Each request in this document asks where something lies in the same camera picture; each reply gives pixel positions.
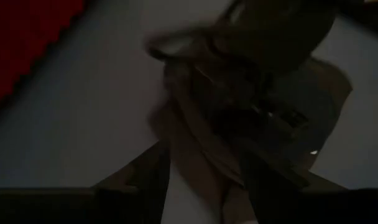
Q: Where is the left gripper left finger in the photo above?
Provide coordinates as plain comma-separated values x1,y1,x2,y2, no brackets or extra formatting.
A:
92,141,172,224

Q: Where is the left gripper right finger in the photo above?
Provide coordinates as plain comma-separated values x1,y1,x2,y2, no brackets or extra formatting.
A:
238,146,347,224

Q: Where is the dark grey garment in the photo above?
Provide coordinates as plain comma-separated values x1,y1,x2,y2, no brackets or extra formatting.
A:
144,0,354,224

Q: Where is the red plastic laundry bin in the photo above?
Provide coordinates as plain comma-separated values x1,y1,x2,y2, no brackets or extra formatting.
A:
0,0,87,118

